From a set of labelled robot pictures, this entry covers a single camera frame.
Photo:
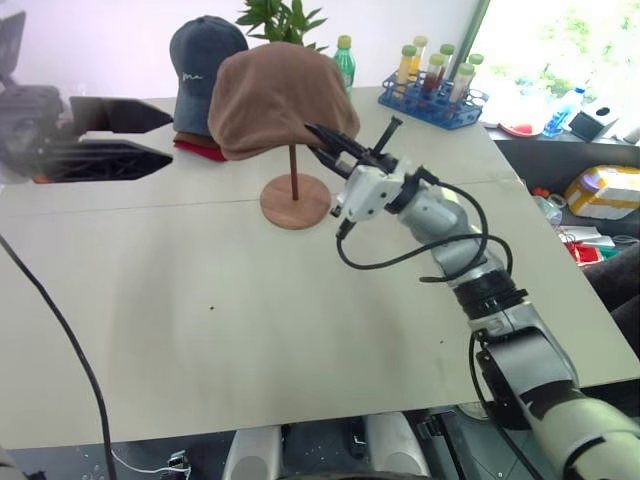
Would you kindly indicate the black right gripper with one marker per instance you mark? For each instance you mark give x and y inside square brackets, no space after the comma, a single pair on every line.
[377,157]

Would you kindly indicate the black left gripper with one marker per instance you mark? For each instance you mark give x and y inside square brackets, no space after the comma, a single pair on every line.
[30,117]

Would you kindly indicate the brown cap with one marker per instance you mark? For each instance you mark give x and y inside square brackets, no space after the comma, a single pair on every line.
[280,95]
[192,137]

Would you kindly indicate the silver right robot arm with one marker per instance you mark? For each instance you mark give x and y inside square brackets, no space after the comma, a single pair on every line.
[520,345]

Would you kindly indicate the wooden hat stand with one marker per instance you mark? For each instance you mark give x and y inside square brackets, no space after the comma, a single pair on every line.
[296,205]

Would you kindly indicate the brown folded cap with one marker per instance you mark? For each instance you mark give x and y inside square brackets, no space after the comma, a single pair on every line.
[192,137]

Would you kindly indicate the red folded cap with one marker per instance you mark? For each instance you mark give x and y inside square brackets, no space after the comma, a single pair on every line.
[202,150]

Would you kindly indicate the blue denim baseball cap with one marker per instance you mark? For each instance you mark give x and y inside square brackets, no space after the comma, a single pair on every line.
[197,70]

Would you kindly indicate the green plastic bottle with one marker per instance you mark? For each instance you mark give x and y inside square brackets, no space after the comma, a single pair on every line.
[345,62]

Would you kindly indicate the yellow liquid test tube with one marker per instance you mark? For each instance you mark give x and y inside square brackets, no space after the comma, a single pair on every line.
[405,70]

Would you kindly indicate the blue test tube rack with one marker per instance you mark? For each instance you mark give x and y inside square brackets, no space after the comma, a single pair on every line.
[435,111]

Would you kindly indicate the red liquid test tube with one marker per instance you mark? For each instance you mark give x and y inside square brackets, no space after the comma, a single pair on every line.
[433,77]

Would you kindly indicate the yellow capped test tube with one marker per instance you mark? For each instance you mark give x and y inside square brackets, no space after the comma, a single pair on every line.
[420,50]

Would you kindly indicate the green leafy plant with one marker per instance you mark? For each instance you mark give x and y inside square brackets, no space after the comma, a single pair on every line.
[282,22]

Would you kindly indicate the dark blurred housing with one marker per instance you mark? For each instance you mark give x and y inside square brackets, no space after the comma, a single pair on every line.
[11,47]

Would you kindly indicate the clear green capped test tube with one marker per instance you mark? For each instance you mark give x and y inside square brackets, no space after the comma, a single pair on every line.
[447,57]
[475,62]

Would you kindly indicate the red and white dish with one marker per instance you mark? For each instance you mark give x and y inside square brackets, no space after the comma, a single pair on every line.
[522,130]

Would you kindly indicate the blue labelled water bottle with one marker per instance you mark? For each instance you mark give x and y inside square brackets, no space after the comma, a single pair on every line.
[562,115]

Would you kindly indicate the black box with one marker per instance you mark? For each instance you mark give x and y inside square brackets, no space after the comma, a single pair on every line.
[592,122]

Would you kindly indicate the red plastic box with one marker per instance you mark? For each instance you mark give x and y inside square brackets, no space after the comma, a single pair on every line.
[587,252]

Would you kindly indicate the yellow and white foam box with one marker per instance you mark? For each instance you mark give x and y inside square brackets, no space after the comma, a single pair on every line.
[605,192]

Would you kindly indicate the grey rounded robot shell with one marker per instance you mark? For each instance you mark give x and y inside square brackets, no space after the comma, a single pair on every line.
[395,445]
[252,455]

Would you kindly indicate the black cloth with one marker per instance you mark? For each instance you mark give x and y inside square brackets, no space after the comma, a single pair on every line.
[617,285]

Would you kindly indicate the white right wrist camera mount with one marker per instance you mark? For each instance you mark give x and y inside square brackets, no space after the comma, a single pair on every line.
[370,194]

